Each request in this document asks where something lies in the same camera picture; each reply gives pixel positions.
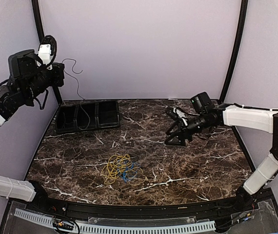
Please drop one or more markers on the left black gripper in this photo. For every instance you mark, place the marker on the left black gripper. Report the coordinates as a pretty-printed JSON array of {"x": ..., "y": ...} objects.
[{"x": 58, "y": 80}]

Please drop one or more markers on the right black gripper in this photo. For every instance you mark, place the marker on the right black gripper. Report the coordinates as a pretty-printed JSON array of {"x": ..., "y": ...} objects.
[{"x": 181, "y": 129}]

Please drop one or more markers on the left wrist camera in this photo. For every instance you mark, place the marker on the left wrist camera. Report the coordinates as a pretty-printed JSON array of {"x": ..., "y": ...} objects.
[{"x": 47, "y": 52}]

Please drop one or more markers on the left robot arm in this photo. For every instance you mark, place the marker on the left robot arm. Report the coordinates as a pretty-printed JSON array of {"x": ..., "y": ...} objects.
[{"x": 30, "y": 75}]

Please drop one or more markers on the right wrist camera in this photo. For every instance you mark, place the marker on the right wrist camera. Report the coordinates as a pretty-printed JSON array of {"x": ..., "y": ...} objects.
[{"x": 176, "y": 113}]

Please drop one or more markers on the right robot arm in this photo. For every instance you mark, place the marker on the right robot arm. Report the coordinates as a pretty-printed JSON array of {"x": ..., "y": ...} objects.
[{"x": 210, "y": 115}]

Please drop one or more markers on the black front rail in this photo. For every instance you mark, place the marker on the black front rail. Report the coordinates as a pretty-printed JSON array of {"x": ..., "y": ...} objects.
[{"x": 78, "y": 210}]

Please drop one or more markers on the left black frame post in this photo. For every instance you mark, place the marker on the left black frame post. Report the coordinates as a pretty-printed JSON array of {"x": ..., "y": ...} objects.
[{"x": 40, "y": 33}]

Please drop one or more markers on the white slotted cable duct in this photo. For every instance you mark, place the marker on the white slotted cable duct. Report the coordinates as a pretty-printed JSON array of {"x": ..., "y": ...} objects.
[{"x": 85, "y": 228}]

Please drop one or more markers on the black three-compartment tray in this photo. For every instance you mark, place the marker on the black three-compartment tray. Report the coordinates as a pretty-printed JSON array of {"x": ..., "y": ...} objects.
[{"x": 87, "y": 116}]

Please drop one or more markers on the right black frame post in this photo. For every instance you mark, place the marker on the right black frame post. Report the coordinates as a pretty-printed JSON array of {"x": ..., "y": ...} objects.
[{"x": 235, "y": 50}]

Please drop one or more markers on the black frame post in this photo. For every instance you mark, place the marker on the black frame post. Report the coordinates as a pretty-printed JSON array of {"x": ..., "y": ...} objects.
[
  {"x": 235, "y": 50},
  {"x": 40, "y": 33}
]

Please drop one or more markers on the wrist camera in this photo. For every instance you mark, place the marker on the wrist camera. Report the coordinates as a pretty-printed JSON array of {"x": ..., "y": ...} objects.
[
  {"x": 47, "y": 52},
  {"x": 176, "y": 113}
]

